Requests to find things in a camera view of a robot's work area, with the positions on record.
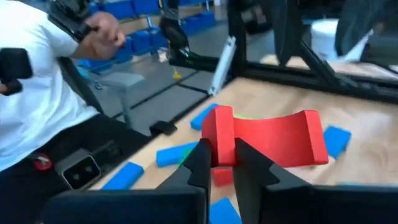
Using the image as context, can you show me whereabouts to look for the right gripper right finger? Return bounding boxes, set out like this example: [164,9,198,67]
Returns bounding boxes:
[233,138,312,224]

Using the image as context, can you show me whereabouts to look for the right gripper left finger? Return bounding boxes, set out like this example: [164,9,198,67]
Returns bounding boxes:
[157,138,213,224]

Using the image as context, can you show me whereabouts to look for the red arch block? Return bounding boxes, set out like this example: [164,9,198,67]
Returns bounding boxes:
[212,167,234,188]
[201,105,330,169]

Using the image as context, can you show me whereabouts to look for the blue rectangular block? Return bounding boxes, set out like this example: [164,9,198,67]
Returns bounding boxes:
[155,141,200,168]
[190,103,220,131]

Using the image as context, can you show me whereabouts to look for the light green arch block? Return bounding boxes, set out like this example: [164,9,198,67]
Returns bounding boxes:
[233,113,259,121]

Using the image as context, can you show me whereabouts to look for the blue arch block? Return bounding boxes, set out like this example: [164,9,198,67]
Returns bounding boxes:
[323,125,353,161]

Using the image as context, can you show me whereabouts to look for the black table clamp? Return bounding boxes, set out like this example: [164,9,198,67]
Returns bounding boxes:
[148,119,178,138]

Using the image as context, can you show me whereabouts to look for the large blue flat block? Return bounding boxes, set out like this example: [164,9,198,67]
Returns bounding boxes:
[99,161,146,191]

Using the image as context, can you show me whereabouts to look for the grey stool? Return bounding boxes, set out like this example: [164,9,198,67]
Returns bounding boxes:
[93,72,146,129]

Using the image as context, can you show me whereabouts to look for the blue stacked crates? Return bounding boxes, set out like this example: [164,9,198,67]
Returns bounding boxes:
[76,0,217,75]

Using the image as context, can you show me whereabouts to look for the red round button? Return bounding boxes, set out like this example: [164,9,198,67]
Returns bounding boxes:
[30,151,54,172]

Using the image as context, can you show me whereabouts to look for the white bucket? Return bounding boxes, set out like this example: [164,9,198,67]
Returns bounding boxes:
[310,17,374,63]

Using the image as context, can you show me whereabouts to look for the person's hand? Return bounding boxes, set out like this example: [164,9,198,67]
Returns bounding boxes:
[70,11,127,62]

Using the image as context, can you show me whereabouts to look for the person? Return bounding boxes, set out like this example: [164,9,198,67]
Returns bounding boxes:
[0,0,153,224]

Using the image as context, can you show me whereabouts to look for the silver aluminium bracket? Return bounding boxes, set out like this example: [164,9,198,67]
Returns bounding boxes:
[207,35,237,96]

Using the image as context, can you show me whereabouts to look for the table-level camera box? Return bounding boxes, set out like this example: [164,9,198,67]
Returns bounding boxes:
[55,148,103,191]

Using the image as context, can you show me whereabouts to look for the black leader arm handle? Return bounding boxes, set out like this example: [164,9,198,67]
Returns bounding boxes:
[0,47,34,96]
[48,0,96,44]

